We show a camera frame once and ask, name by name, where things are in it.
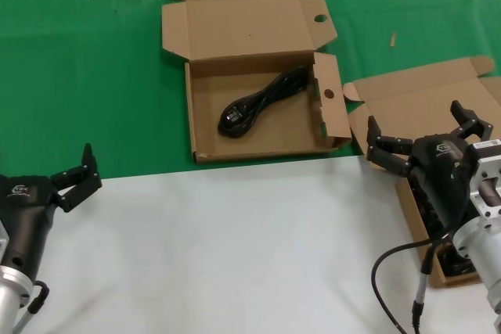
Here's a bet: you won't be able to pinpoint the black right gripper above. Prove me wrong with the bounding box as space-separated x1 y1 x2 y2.
366 99 495 229

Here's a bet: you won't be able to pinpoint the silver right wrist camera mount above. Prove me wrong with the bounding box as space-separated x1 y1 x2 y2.
467 137 501 220

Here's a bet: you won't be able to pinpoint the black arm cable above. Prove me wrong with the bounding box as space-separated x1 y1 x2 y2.
370 228 455 334
15 279 51 334

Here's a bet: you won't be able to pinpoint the brown cardboard box, round holes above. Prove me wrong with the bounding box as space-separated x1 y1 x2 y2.
161 0 352 164

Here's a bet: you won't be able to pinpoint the brown cardboard box with cables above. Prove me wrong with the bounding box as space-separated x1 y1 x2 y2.
342 56 501 289

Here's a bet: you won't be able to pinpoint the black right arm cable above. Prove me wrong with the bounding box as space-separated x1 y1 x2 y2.
370 228 455 334

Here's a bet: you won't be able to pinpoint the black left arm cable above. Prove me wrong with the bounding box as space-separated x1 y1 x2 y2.
15 279 51 334

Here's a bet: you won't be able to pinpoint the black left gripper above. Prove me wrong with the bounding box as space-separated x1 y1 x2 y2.
0 142 103 272

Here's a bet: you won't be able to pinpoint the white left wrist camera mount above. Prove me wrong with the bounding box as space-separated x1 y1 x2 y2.
0 221 9 263

